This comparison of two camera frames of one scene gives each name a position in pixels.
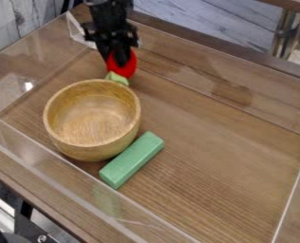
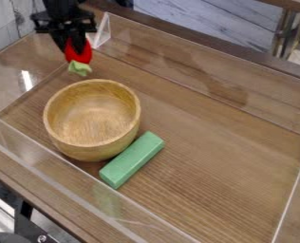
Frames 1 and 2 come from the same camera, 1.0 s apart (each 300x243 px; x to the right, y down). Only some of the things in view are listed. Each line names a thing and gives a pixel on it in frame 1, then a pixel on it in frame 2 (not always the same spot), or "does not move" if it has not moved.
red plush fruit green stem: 119,73 -> 78,60
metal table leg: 289,29 does not move
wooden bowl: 90,118 does not move
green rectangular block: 131,159 does not move
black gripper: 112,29 -> 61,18
